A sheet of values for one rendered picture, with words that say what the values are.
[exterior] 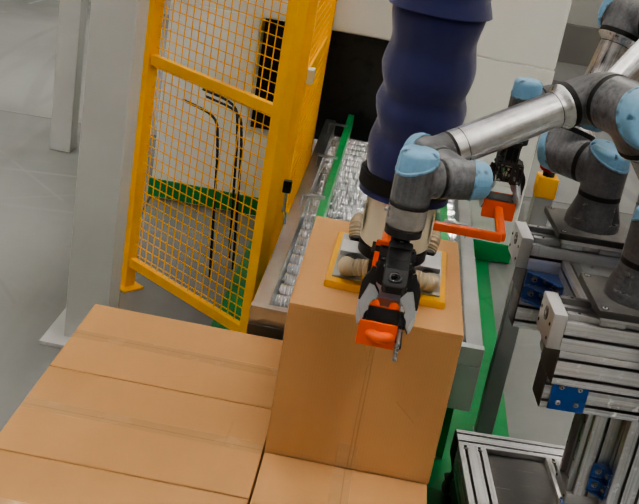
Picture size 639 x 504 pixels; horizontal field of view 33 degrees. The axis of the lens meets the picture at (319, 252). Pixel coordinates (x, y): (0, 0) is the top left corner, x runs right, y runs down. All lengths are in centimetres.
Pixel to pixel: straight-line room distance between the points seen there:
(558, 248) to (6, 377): 196
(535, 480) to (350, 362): 110
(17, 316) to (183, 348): 141
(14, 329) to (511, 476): 195
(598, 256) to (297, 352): 98
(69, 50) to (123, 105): 234
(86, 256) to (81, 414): 140
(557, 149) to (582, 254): 30
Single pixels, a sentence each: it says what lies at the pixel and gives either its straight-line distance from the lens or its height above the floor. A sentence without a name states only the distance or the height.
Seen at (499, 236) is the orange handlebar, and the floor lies 108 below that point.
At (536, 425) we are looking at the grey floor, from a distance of 413.
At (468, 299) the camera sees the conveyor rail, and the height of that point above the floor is 59.
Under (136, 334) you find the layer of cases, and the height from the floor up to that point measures 54.
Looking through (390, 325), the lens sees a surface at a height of 110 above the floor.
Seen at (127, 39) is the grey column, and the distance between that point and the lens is 371.
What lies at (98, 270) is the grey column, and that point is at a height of 31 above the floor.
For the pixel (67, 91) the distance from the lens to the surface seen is 613.
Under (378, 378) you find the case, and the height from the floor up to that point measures 80.
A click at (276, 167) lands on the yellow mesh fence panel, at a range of 379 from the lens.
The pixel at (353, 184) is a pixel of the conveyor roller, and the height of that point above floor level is 53.
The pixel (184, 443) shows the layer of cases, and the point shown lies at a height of 54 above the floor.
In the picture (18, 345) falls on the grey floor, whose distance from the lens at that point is 409.
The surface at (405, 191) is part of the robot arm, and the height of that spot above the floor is 135.
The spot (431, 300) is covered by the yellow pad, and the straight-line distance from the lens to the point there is 251.
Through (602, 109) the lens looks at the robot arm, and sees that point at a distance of 219.
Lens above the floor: 194
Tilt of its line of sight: 22 degrees down
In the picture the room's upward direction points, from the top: 10 degrees clockwise
